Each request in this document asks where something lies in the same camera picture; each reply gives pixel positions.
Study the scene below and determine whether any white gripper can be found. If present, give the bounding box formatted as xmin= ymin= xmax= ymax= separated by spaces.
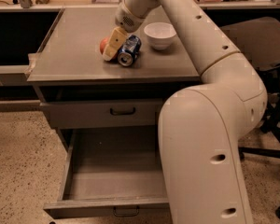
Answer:
xmin=103 ymin=1 xmax=144 ymax=61

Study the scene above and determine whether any red apple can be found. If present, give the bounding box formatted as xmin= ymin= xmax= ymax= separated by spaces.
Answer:
xmin=100 ymin=36 xmax=109 ymax=55

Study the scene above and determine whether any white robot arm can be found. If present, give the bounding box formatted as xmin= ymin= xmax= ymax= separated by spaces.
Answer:
xmin=103 ymin=0 xmax=267 ymax=224

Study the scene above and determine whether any grey drawer cabinet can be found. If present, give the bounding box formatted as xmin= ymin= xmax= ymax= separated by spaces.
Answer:
xmin=26 ymin=6 xmax=201 ymax=151

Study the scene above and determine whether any closed grey drawer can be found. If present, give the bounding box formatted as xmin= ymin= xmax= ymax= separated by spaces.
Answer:
xmin=40 ymin=99 xmax=162 ymax=129

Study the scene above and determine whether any open grey drawer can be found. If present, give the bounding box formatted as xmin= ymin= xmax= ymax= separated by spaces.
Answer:
xmin=44 ymin=125 xmax=169 ymax=219

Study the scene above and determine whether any crushed blue soda can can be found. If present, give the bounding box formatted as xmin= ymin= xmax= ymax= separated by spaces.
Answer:
xmin=118 ymin=35 xmax=142 ymax=67

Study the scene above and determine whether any white ceramic bowl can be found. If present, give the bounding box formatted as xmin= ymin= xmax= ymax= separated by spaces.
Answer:
xmin=144 ymin=22 xmax=176 ymax=50

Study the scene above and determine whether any black office chair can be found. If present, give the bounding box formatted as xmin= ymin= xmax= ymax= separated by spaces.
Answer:
xmin=220 ymin=16 xmax=280 ymax=222

